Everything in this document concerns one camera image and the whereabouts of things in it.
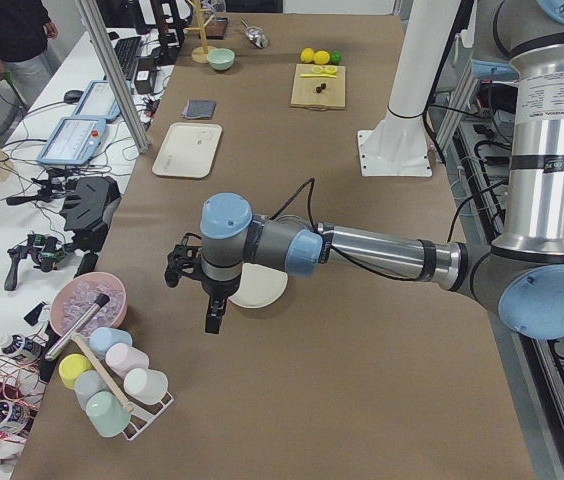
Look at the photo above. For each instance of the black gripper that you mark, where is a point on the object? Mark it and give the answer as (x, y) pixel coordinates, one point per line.
(219, 289)

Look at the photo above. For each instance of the white round plate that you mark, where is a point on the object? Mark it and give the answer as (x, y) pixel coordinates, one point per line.
(259, 286)

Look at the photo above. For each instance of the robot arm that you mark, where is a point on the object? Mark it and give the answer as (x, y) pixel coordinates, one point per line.
(519, 277)

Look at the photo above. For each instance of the cream rabbit tray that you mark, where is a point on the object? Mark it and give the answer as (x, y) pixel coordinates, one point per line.
(188, 150)

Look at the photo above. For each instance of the white cup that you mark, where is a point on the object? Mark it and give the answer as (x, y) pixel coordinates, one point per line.
(146, 385)

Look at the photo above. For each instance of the pink cup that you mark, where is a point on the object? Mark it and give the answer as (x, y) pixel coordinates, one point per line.
(121, 358)

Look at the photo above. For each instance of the metal muddler tool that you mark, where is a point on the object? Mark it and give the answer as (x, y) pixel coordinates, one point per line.
(54, 350)

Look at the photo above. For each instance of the blue cup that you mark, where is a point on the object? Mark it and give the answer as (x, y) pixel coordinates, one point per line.
(103, 338)

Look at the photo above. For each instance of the white cup rack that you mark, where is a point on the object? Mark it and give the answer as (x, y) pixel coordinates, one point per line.
(142, 415)

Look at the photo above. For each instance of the pink bowl with ice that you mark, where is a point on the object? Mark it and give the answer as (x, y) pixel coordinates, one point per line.
(77, 296)

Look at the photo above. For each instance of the grey cup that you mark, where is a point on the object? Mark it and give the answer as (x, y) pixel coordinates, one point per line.
(87, 385)

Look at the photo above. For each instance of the mint green cup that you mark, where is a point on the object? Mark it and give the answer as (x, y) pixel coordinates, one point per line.
(107, 414)

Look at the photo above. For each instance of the yellow cup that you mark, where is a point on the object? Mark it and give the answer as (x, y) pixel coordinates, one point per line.
(71, 367)

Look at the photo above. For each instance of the grey folded cloth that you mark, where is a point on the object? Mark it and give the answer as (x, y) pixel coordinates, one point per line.
(199, 109)

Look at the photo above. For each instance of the blue teach pendant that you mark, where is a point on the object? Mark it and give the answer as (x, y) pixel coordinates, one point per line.
(98, 100)
(73, 142)

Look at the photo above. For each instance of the wooden cutting board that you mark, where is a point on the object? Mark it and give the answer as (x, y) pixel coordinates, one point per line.
(332, 98)

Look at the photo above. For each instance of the yellow plastic knife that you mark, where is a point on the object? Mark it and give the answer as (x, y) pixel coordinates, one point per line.
(318, 75)

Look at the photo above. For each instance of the mint green bowl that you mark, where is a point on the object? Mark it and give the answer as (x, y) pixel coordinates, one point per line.
(221, 59)

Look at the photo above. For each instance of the wooden mug tree stand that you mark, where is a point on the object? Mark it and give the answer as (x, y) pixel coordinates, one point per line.
(205, 13)

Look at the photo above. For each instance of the yellow lemon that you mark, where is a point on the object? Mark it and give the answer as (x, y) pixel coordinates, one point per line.
(321, 57)
(307, 55)

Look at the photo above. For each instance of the black keyboard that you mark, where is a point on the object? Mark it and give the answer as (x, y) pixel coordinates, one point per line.
(127, 51)

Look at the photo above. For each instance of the metal scoop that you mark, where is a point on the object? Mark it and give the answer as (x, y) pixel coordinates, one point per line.
(255, 35)

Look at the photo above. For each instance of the green lime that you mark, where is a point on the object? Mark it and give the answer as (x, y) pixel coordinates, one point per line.
(335, 57)

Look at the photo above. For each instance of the person in dark top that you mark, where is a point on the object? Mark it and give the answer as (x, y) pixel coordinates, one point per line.
(25, 30)

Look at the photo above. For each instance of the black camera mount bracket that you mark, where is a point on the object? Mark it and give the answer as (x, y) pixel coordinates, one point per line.
(184, 261)

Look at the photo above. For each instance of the white pillar mount base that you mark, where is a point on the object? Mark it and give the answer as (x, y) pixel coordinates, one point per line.
(397, 146)

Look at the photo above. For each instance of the aluminium frame post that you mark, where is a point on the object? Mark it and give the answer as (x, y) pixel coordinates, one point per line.
(94, 24)

